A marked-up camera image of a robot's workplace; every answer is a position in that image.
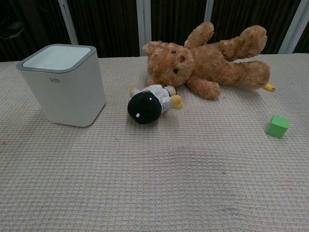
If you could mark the white open-lid bin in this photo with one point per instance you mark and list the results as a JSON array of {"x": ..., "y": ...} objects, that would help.
[{"x": 65, "y": 96}]

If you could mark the small doll with black head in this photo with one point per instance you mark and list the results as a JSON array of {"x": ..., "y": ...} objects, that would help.
[{"x": 143, "y": 110}]

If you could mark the beige woven tablecloth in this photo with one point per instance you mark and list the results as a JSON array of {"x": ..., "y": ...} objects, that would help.
[{"x": 154, "y": 174}]

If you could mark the brown teddy bear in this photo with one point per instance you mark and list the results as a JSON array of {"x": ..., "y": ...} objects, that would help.
[{"x": 212, "y": 65}]

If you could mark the yellow tag on teddy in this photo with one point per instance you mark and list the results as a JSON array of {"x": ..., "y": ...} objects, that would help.
[{"x": 270, "y": 87}]

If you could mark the green cube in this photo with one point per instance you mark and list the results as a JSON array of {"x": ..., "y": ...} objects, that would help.
[{"x": 277, "y": 126}]

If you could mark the white metal frame beam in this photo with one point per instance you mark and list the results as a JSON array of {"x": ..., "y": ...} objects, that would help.
[
  {"x": 68, "y": 21},
  {"x": 209, "y": 12},
  {"x": 293, "y": 26},
  {"x": 143, "y": 24}
]

